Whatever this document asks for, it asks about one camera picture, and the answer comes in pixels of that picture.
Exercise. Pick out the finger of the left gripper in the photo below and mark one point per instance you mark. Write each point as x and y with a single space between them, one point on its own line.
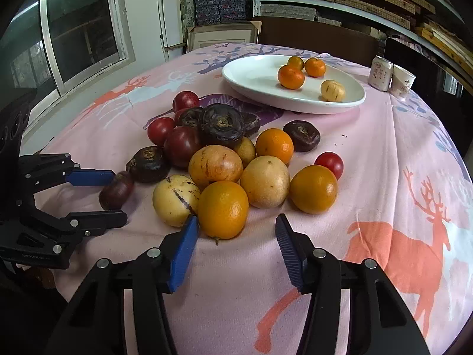
96 223
89 177

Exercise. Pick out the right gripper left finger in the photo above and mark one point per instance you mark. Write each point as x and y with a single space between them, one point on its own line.
94 320

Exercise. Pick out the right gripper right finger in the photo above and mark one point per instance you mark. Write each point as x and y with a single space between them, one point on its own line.
379 320

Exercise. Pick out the striped yellow melon fruit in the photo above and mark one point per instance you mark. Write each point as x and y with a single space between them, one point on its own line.
175 198

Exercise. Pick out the dark red plum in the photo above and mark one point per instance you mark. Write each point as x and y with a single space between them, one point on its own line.
180 146

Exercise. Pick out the orange-yellow passion fruit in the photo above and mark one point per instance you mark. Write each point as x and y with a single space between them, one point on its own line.
214 163

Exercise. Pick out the orange kumquat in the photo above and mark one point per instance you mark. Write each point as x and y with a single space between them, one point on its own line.
222 210

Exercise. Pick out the large dark water chestnut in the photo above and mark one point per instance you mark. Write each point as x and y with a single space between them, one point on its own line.
220 124

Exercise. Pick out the red cherry tomato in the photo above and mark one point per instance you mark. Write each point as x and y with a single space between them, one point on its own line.
332 161

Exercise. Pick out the small orange mandarin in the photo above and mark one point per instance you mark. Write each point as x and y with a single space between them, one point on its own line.
277 143

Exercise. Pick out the dark water chestnut top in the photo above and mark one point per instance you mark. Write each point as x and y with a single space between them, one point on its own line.
304 135

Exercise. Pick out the pale yellow fruit front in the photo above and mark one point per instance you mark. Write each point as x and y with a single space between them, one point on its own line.
332 91

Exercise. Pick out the small orange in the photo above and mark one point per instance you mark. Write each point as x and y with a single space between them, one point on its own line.
315 67

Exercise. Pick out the large orange mandarin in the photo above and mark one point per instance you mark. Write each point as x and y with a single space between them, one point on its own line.
290 77

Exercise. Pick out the pink deer tablecloth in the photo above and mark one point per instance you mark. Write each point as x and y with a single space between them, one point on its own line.
404 199

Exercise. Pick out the cardboard box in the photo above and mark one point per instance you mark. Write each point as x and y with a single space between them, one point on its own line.
233 32

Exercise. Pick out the white oval plate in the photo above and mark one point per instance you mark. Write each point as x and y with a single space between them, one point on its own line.
272 80

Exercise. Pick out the white paper cup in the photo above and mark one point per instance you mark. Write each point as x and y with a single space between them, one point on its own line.
401 82

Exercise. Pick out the pink drink can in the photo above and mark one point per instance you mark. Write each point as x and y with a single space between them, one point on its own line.
381 72

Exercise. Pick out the dark cabinet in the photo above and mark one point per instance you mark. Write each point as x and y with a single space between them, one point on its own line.
432 82

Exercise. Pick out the metal storage shelf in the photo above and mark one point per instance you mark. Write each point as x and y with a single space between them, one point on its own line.
433 24

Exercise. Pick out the window frame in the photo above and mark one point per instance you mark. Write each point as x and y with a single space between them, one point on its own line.
50 47

